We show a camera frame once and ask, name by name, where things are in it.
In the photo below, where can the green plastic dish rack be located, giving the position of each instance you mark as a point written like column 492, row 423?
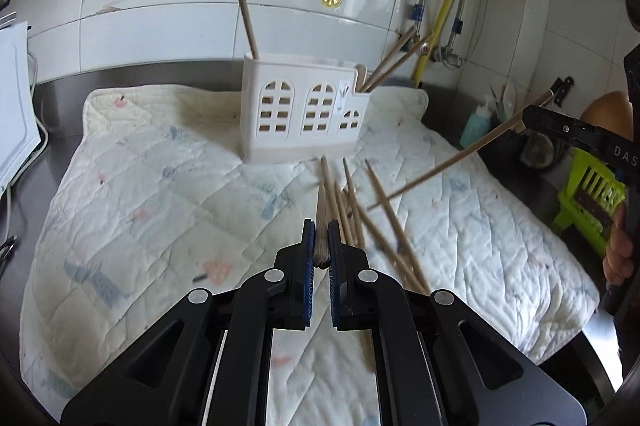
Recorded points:
column 575, row 206

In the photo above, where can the teal pump soap bottle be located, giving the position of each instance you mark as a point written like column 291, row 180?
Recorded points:
column 475, row 128

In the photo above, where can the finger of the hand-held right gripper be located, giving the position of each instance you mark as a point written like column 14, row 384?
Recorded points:
column 550, row 123

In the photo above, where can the brown wooden chopstick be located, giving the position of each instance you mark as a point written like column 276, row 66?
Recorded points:
column 450, row 156
column 326, row 256
column 318, row 251
column 395, row 51
column 247, row 23
column 405, row 59

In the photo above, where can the metal water valve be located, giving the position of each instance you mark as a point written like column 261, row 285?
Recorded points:
column 450, row 56

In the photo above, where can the dark cooking pot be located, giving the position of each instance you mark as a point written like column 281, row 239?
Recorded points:
column 537, row 151

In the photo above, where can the person's right hand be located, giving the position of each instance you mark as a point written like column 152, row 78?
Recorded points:
column 622, row 251

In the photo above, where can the white rice paddle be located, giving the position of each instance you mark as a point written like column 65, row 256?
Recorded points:
column 510, row 98

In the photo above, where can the white quilted printed mat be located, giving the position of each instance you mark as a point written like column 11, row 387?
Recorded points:
column 150, row 206

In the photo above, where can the metal valve with red knob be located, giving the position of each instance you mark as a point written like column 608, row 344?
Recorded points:
column 427, row 50

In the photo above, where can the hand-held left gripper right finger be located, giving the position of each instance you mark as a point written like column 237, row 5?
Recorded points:
column 334, row 291

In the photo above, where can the bunch of wooden chopsticks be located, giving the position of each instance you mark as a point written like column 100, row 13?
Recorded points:
column 352, row 226

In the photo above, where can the white plastic chopstick holder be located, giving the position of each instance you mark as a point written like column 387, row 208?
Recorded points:
column 300, row 73

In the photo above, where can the brown round board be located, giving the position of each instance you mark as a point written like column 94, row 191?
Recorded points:
column 607, row 111

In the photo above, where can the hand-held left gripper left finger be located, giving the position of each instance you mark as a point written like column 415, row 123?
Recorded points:
column 308, row 286

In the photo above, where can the white microwave oven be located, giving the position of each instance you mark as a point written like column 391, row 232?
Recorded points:
column 15, row 106

